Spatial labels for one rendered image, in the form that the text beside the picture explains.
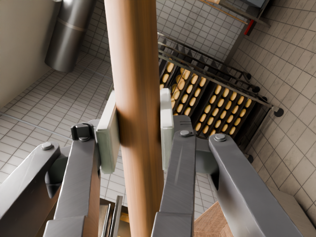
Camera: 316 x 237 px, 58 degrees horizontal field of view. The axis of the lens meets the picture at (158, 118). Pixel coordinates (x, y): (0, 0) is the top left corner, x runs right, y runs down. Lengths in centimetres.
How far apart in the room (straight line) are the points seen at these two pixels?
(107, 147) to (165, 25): 502
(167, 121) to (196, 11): 504
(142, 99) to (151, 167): 5
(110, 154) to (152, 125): 4
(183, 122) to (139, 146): 3
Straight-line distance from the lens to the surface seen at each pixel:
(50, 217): 203
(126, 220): 229
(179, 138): 15
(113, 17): 17
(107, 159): 17
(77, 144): 16
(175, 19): 516
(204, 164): 15
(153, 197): 22
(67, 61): 327
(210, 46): 531
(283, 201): 243
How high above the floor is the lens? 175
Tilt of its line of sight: 11 degrees down
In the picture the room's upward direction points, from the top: 68 degrees counter-clockwise
